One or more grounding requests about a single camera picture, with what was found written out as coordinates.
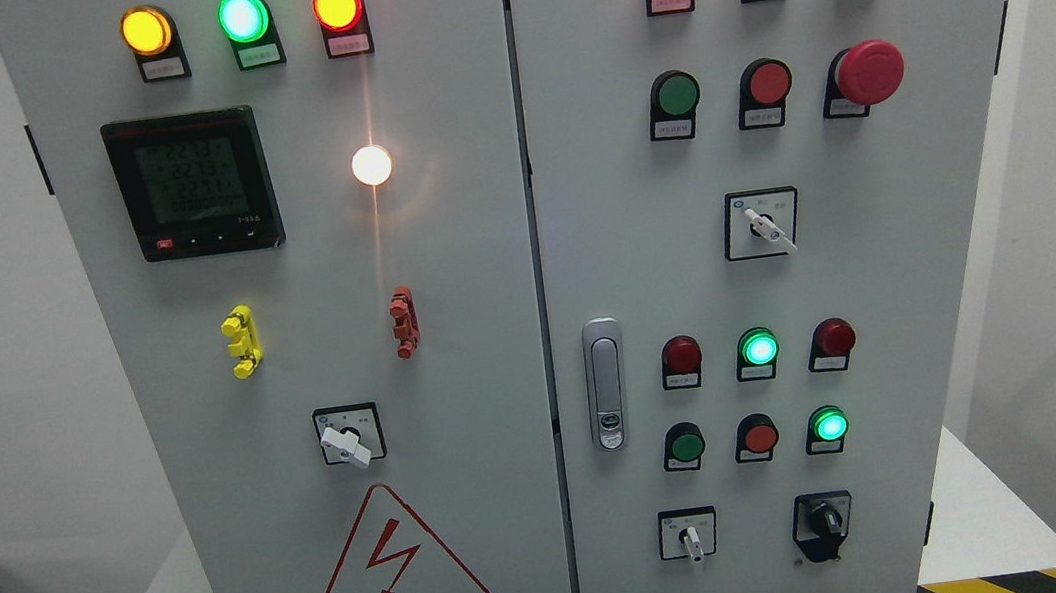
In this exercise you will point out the black knob selector switch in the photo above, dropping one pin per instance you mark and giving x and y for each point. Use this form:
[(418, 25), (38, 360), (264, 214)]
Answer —
[(821, 524)]

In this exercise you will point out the grey electrical control cabinet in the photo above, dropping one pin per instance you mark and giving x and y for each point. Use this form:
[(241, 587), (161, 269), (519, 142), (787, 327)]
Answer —
[(526, 199)]

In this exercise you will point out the red terminal connector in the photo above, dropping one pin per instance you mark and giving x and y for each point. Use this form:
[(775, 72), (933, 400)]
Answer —
[(406, 327)]

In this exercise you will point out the dark red indicator left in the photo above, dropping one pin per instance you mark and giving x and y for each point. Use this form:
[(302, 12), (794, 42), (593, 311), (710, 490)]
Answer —
[(681, 359)]

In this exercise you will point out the dark red indicator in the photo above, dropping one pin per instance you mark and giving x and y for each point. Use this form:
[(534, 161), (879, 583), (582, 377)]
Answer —
[(681, 359), (832, 344)]

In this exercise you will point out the white glowing indicator light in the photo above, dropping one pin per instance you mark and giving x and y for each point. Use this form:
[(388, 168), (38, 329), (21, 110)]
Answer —
[(372, 165)]

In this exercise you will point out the green lit indicator middle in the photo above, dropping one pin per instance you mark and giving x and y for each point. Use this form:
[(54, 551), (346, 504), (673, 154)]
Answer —
[(757, 354)]

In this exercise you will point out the green lit indicator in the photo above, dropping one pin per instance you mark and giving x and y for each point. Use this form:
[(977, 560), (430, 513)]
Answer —
[(757, 354), (250, 29)]

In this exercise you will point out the green push button upper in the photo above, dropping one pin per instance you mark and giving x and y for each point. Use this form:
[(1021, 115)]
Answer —
[(673, 103)]

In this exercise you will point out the red push button lower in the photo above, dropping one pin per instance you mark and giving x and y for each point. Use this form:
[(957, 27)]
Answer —
[(756, 438)]

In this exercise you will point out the red push button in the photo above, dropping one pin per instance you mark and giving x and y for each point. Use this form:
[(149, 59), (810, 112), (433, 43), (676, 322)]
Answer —
[(764, 86), (756, 438)]

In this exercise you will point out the yellow terminal connector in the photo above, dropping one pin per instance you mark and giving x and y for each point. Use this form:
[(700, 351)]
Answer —
[(244, 342)]

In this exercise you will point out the dark red indicator right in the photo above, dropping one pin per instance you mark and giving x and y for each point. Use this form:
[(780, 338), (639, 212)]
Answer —
[(832, 344)]

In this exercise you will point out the red push button upper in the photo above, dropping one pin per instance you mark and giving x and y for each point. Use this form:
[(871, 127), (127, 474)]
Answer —
[(764, 86)]

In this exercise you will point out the green lit push button lower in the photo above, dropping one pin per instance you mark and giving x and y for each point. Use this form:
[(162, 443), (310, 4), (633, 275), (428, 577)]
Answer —
[(827, 430)]

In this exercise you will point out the orange red indicator left door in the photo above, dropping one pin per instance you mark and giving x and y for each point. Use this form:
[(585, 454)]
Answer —
[(345, 27)]

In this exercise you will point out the black digital power meter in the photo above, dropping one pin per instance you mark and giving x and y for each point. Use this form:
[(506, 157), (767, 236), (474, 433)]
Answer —
[(195, 184)]

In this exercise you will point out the green lit indicator top left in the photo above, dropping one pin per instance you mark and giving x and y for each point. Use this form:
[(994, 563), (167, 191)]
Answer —
[(250, 29)]

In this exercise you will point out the red emergency stop mushroom button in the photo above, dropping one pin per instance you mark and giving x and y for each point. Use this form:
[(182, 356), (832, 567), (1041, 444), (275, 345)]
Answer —
[(860, 76)]

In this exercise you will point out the yellow indicator light top left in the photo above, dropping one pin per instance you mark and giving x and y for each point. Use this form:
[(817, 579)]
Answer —
[(153, 39)]

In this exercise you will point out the silver door latch handle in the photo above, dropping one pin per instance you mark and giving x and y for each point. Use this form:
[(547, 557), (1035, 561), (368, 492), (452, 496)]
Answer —
[(601, 358)]

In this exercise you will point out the white rotary switch left door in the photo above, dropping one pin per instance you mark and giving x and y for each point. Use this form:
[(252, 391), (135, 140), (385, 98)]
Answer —
[(350, 434)]

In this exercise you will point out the white selector switch upper right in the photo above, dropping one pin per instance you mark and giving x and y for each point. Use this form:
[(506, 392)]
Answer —
[(760, 223)]

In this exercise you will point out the white selector switch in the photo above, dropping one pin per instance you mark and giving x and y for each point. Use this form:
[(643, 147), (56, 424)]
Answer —
[(760, 223), (687, 534)]

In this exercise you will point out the white selector switch lower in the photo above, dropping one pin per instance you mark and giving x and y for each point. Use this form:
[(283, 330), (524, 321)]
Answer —
[(687, 534)]

